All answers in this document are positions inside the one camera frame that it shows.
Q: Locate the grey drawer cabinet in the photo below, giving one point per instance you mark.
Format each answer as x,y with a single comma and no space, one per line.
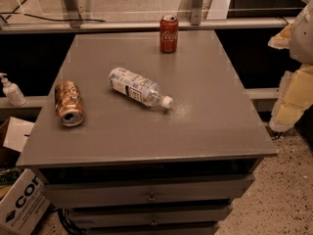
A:
197,157

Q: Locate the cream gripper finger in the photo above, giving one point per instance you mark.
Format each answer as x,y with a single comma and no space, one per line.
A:
295,97
282,39

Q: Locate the white pump dispenser bottle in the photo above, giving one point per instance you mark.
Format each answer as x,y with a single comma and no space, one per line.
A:
12,91

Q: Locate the red coke can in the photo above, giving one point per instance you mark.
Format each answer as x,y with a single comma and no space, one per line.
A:
168,33

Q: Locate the top drawer metal handle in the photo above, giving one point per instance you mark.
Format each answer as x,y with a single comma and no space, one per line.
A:
152,198

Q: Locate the metal bracket post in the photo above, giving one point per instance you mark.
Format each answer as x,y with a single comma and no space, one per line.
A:
73,14
196,8

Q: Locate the left metal bracket post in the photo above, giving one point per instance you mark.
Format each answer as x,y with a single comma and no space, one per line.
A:
73,14

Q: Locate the right metal bracket post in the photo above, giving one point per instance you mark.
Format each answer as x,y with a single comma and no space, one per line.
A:
196,8

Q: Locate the clear plastic water bottle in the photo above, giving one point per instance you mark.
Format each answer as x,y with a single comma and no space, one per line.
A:
138,88

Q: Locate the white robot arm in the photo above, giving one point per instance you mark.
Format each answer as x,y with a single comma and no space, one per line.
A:
301,41

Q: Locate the drawer metal handle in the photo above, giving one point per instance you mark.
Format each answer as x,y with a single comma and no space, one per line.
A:
154,222
152,198

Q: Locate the white cardboard box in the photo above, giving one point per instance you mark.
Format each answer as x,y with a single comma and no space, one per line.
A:
23,205

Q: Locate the gold crushed soda can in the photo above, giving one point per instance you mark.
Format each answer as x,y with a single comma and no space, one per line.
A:
68,104

